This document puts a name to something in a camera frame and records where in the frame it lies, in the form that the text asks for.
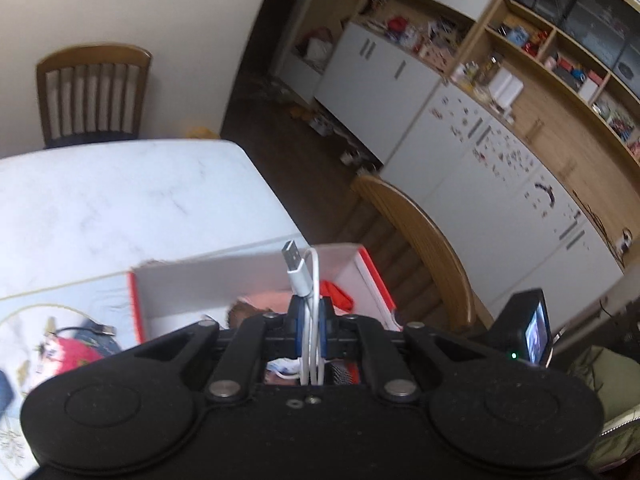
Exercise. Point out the dark wooden chair far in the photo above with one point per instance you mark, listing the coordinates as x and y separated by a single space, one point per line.
92 93

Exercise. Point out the black dotted glove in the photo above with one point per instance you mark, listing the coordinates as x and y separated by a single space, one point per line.
341 373

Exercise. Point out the light wooden chair near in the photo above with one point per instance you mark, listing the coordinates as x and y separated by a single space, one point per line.
445 288

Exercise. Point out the pink cartoon sticker packet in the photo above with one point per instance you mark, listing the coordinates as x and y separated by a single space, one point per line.
284 368

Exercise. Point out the pink fuzzy plush ball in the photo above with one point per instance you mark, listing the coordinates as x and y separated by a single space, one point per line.
59 355

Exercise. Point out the white wall cabinet unit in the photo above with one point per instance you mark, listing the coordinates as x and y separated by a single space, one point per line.
506 132

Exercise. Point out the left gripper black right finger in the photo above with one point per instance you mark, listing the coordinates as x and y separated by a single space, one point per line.
364 342

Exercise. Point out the pink fleece bib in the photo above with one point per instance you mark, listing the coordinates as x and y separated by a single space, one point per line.
257 304

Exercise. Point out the red white cardboard box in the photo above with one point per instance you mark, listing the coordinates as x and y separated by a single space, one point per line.
169 295

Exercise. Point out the red knotted cloth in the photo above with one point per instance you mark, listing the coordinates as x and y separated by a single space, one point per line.
340 299

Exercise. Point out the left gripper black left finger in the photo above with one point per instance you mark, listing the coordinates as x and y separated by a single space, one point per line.
242 354

